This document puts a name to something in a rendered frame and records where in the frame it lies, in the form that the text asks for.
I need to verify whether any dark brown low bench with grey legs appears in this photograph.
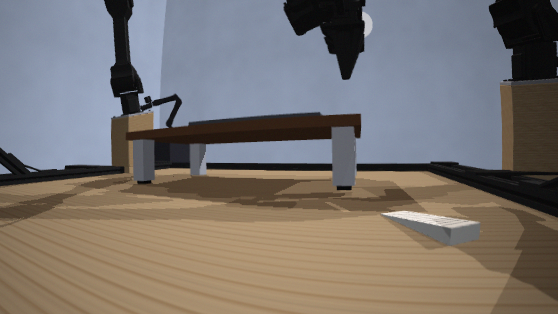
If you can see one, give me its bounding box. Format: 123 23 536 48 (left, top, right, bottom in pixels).
126 114 361 190

